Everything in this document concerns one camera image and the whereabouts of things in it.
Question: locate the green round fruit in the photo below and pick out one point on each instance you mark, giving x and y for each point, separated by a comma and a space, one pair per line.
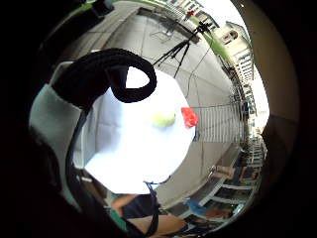
164, 119

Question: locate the small red packet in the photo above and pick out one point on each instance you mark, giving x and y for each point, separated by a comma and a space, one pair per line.
190, 117

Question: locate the red device on stand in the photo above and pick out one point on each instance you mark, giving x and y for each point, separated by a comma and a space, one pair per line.
190, 14

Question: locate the green hedge strip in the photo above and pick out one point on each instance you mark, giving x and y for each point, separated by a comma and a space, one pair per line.
216, 43

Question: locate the grey metal railing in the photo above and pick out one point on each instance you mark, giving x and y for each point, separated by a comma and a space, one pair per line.
219, 124

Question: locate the pale building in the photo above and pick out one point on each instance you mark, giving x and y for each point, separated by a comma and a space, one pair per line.
239, 49

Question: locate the the person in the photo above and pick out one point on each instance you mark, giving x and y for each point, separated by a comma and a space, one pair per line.
155, 223

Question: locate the blue bag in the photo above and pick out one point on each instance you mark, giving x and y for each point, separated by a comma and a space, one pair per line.
195, 207

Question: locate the white metal bench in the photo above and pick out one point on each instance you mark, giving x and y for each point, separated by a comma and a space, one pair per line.
231, 193

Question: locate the black camera tripod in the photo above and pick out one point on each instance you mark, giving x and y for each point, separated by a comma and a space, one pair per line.
180, 49

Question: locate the black camera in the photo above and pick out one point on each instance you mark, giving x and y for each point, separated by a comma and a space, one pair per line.
202, 27

